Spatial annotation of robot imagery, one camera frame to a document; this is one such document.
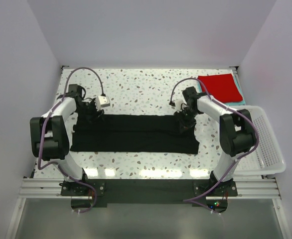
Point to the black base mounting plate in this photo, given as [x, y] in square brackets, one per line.
[100, 193]

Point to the aluminium rail frame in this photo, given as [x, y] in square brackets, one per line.
[146, 157]

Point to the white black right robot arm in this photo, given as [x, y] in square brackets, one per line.
[238, 137]

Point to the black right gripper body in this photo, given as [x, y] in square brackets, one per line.
[186, 117]

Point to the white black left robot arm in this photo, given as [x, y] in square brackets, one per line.
[50, 142]

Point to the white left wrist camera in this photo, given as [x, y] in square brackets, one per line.
[102, 102]

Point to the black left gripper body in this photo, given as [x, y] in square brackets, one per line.
[90, 111]

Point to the white plastic basket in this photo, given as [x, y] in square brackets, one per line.
[267, 159]

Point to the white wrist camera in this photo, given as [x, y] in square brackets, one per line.
[102, 102]
[179, 104]

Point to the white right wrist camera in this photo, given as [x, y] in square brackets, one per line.
[179, 104]

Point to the folded red t shirt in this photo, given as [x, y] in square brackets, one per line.
[220, 87]

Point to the black t shirt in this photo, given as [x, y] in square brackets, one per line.
[132, 133]

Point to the folded teal t shirt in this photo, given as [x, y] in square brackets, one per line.
[239, 99]

